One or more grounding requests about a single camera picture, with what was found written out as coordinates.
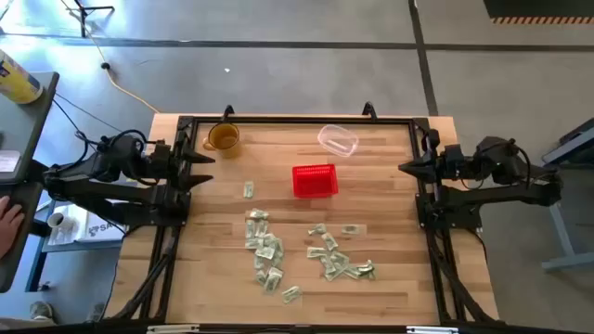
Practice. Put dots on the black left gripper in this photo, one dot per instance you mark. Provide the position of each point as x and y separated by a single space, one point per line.
180 168

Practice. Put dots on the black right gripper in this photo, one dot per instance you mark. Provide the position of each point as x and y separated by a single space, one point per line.
448 172

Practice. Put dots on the green white stevia packet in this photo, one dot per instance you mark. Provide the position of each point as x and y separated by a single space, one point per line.
333 274
291 294
258 263
352 271
258 214
277 245
327 264
261 277
265 252
261 227
253 243
350 229
318 229
340 260
273 279
366 269
250 228
316 252
249 189
330 241

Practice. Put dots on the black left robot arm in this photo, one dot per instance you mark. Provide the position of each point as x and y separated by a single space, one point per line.
93 185

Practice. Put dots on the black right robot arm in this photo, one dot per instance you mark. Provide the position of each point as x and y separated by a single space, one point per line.
501 195

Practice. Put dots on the clear plastic container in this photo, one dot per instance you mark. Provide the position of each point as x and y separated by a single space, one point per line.
338 140

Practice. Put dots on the red plastic mesh basket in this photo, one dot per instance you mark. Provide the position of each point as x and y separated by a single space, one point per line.
315 182

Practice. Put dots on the white printed box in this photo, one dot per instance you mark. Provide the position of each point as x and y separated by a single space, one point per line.
99 229

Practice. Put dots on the white mug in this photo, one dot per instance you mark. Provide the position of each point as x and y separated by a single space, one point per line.
59 222

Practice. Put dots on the grey desk top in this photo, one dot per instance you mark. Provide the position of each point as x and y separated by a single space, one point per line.
28 130

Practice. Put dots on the person's shoe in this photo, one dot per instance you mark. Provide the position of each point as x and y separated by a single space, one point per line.
42 311
96 312

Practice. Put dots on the white paper label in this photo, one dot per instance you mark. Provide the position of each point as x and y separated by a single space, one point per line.
9 161

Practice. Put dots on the black tripod stand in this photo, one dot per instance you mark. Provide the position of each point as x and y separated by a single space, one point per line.
83 18

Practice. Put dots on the person's hand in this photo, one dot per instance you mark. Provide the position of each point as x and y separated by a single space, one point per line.
9 222

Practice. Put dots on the black hazard-striped mat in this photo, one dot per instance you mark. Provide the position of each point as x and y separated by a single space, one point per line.
533 8

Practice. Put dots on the yellow wipes canister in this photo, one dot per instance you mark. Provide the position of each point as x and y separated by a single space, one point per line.
18 81

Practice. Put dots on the black desk panel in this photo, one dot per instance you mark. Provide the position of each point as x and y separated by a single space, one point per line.
23 269

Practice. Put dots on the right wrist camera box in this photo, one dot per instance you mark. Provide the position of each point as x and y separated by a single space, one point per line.
454 153

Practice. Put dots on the black frame clamp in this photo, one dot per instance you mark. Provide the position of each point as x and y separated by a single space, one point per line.
370 111
227 112

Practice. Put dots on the black aluminium table frame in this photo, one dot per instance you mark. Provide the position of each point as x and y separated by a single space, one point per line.
301 120

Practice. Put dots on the grey-blue metal table frame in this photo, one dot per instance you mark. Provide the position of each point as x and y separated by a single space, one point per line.
557 232

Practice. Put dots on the silver frame bracket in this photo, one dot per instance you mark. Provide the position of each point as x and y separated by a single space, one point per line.
431 330
171 329

